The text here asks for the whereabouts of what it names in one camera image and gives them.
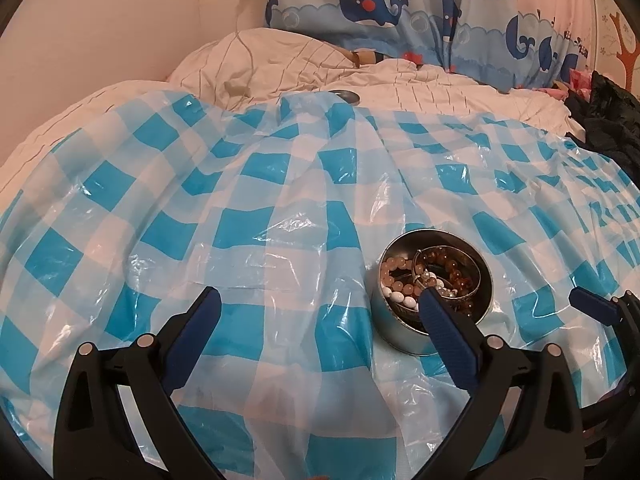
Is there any round silver metal tin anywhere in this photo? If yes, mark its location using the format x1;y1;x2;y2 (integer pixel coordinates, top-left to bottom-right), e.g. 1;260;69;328
367;229;492;356

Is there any pink fabric item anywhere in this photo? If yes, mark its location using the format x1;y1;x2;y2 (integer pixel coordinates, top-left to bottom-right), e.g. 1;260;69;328
540;68;592;102

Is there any orange tree wall sticker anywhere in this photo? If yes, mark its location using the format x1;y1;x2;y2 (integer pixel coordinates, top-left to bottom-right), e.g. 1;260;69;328
610;11;639;91

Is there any silver tin lid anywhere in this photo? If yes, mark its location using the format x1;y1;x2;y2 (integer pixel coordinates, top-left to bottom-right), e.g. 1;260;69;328
330;89;360;106

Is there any pale pink bead bracelet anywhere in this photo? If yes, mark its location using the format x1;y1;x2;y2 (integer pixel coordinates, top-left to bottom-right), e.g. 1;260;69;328
378;254;421;296

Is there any brown black object on bed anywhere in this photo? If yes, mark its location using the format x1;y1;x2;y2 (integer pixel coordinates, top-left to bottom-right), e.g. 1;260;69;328
343;49;390;67

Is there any blue whale print curtain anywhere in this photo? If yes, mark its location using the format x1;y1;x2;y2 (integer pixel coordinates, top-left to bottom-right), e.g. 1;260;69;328
265;0;596;92

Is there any amber bead bracelet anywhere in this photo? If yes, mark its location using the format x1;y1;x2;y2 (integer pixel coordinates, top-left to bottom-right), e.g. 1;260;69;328
414;246;483;319

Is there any white grid-lined duvet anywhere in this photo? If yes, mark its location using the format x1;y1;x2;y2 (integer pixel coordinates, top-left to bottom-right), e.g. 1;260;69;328
1;28;585;207

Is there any black clothing pile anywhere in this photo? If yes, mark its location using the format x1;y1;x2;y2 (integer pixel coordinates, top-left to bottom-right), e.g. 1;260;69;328
564;72;640;186

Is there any white charging cable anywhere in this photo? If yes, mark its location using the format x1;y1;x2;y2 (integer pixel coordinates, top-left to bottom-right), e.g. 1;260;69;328
221;0;256;98

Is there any white pearl bead bracelet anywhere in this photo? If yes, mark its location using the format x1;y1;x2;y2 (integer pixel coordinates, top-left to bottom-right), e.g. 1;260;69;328
382;271;459;313

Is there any blue white checkered plastic sheet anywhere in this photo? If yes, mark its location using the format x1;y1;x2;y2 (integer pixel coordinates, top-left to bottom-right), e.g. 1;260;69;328
1;91;639;479

